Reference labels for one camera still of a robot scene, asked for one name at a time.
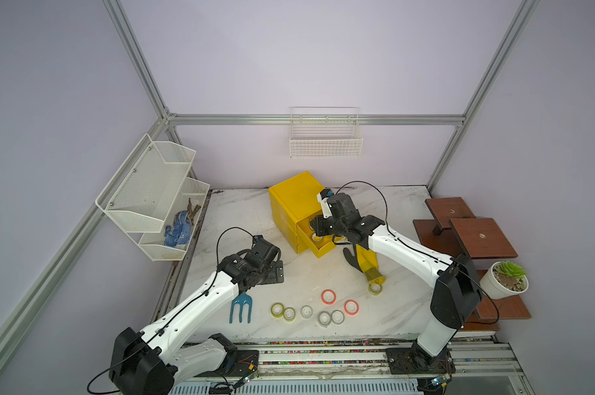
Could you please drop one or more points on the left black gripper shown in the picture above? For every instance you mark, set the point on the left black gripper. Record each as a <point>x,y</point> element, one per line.
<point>274,277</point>

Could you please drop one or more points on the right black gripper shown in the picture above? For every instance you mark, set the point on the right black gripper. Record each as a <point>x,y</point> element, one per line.
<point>320,228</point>

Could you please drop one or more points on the yellow top drawer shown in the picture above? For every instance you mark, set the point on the yellow top drawer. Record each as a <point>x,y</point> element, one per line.
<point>305,242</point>

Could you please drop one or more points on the yellow plastic drawer cabinet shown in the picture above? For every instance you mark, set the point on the yellow plastic drawer cabinet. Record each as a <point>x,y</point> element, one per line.
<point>293,201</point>

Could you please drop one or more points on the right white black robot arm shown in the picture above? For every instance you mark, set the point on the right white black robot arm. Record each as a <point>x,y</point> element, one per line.
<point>456,292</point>

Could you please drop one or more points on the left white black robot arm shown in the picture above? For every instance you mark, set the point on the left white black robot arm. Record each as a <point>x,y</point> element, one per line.
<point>155,359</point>

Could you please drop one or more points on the white tape roll left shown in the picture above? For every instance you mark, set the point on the white tape roll left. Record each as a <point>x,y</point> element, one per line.
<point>306,312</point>

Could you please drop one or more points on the white tape roll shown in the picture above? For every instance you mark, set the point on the white tape roll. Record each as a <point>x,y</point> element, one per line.
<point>324,319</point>
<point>306,312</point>
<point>337,317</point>

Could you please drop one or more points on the red tape roll upper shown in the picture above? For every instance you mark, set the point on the red tape roll upper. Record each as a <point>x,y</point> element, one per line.
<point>328,297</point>

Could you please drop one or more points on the red tape roll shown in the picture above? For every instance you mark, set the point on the red tape roll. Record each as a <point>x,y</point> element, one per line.
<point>328,297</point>
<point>351,307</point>

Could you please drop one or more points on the white tape roll middle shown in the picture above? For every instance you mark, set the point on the white tape roll middle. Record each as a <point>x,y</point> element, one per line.
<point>324,319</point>

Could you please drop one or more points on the red tape roll lower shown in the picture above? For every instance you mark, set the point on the red tape roll lower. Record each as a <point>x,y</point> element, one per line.
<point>351,307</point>

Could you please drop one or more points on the white tape roll right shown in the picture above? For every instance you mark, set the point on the white tape roll right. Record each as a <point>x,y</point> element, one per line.
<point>337,317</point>

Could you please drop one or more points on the yellow black work glove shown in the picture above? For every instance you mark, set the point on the yellow black work glove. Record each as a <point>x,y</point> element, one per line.
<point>366,262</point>

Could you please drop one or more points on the blue cloth item on shelf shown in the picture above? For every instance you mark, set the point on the blue cloth item on shelf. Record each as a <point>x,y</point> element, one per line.
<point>180,232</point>

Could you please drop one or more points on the brown wooden stepped shelf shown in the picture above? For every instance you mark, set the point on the brown wooden stepped shelf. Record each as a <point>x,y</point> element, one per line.
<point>455,229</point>

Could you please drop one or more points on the potted succulent white pot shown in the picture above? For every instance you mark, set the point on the potted succulent white pot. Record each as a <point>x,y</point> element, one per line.
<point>504,279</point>

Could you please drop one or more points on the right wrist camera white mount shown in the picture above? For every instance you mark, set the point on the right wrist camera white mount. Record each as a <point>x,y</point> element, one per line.
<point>322,198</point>

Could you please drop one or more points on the teal garden fork yellow handle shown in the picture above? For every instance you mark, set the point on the teal garden fork yellow handle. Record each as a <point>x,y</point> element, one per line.
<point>243,304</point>

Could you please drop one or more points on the white wire wall basket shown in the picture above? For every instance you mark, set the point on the white wire wall basket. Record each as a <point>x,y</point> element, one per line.
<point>325,132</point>

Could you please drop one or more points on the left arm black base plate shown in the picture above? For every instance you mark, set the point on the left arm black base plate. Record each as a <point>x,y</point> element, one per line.
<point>238,364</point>

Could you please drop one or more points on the white mesh two-tier wall shelf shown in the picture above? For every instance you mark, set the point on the white mesh two-tier wall shelf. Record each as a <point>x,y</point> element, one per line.
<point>148,191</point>

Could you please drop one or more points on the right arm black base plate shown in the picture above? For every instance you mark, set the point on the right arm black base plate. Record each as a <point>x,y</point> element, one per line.
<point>412,361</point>

